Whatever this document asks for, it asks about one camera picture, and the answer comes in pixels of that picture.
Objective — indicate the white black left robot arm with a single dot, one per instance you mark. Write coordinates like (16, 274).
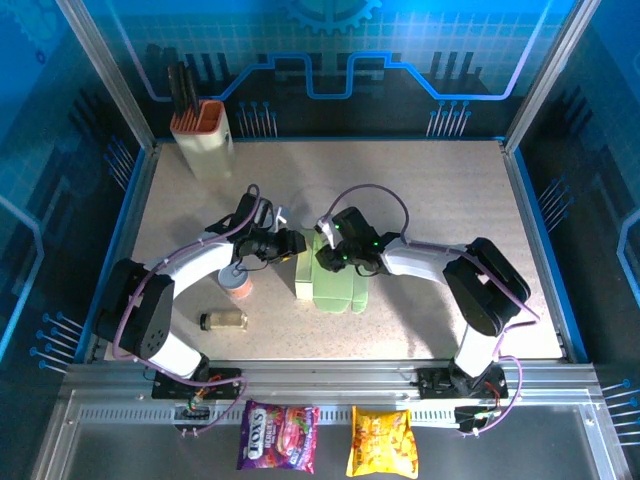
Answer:
(135, 310)

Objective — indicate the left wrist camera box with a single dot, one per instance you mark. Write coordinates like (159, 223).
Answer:
(280, 215)

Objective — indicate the aluminium frame post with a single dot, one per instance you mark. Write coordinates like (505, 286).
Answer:
(107, 80)
(550, 75)

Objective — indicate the purple Fox's candy bag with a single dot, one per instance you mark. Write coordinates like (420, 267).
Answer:
(277, 437)

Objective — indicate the aluminium side rail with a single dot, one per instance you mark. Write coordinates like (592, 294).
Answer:
(524, 200)
(140, 200)

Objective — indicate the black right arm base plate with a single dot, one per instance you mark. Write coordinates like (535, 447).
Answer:
(432, 385)

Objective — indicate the beige knife block orange top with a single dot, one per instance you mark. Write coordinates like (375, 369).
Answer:
(210, 150)

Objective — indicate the aluminium frame rail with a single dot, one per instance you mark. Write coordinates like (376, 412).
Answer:
(325, 375)

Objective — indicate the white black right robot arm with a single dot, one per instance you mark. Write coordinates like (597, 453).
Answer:
(480, 285)

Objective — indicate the yellow snack bag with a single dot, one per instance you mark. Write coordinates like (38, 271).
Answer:
(382, 442)

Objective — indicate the pink tin can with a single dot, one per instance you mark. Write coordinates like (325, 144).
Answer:
(241, 287)

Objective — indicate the glass spice jar black cap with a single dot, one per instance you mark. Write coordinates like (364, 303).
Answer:
(225, 320)

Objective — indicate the small circuit board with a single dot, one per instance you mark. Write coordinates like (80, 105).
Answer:
(472, 417)
(196, 407)

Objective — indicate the green paper box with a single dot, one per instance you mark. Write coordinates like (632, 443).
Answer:
(335, 295)

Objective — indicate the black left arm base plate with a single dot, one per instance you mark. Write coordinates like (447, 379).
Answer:
(225, 385)

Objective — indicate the grey metal shelf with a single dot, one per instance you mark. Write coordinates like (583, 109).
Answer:
(150, 455)

